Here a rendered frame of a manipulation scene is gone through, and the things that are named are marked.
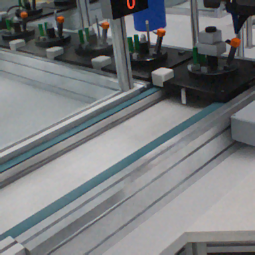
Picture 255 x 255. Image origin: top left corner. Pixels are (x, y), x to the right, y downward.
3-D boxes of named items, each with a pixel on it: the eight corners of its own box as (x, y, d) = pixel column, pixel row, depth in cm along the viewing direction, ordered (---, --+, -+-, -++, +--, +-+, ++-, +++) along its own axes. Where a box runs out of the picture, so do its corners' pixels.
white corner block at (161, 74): (174, 83, 125) (174, 69, 123) (164, 88, 122) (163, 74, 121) (162, 80, 128) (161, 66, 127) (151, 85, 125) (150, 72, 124)
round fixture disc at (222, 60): (248, 68, 124) (248, 60, 123) (219, 84, 115) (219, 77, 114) (207, 60, 133) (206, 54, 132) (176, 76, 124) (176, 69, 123)
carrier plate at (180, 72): (274, 71, 125) (274, 64, 124) (225, 103, 109) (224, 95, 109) (204, 59, 140) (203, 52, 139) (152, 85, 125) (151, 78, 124)
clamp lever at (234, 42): (234, 64, 120) (242, 40, 115) (229, 67, 118) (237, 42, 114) (222, 58, 121) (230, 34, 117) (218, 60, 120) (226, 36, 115)
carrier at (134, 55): (200, 58, 141) (197, 19, 136) (148, 84, 126) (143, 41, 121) (144, 49, 157) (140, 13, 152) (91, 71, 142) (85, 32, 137)
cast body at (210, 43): (226, 52, 121) (225, 26, 118) (217, 56, 118) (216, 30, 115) (201, 48, 127) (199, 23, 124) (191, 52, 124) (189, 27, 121)
